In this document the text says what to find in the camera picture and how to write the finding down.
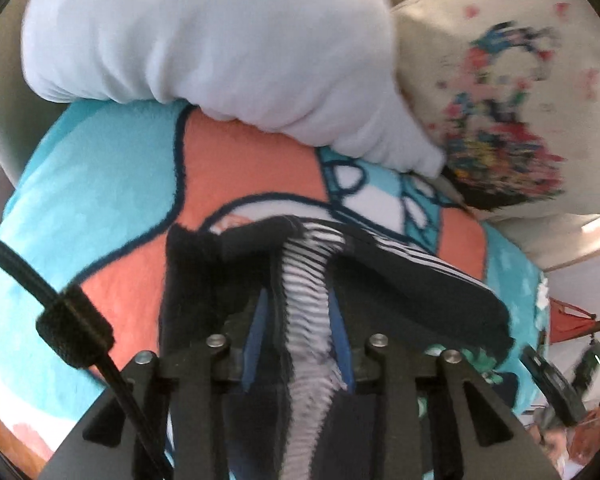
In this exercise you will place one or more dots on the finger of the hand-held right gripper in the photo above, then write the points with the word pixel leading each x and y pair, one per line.
pixel 555 385

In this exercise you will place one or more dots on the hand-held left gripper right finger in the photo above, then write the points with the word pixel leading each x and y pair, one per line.
pixel 341 347

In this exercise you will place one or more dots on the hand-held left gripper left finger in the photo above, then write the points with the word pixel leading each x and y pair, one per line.
pixel 254 345

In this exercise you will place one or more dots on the black white-striped pants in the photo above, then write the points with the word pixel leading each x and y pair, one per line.
pixel 405 300

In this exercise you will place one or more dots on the red cloth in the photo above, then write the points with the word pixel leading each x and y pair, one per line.
pixel 570 321

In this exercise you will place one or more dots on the teal and orange printed blanket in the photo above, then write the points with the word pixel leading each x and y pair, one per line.
pixel 105 185

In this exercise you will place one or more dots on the beige floral printed pillow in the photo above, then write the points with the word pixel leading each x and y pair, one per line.
pixel 530 85

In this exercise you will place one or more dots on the white pillow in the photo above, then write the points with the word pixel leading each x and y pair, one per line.
pixel 205 35

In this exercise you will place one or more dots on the beige headboard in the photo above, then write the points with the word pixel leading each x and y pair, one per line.
pixel 0 85

